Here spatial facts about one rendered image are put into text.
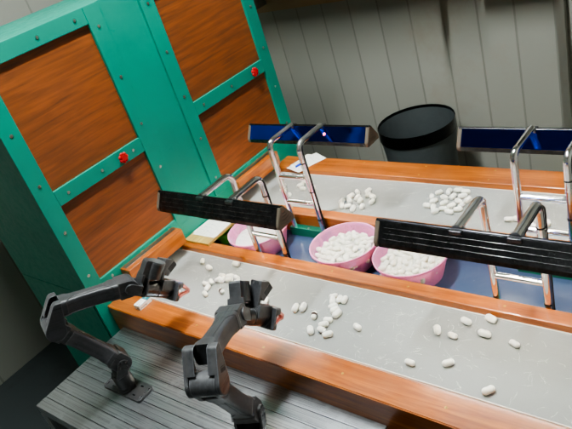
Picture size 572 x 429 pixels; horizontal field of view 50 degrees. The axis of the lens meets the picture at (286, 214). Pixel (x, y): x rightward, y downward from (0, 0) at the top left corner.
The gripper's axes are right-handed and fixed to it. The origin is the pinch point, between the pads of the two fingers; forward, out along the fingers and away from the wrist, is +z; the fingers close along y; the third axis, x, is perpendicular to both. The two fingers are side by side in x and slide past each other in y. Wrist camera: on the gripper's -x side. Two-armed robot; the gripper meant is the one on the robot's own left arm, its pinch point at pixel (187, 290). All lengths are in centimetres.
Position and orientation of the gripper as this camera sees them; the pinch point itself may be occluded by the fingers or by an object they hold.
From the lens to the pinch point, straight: 220.0
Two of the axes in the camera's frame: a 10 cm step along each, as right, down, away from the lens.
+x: -1.6, 9.9, -0.3
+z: 6.3, 1.3, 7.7
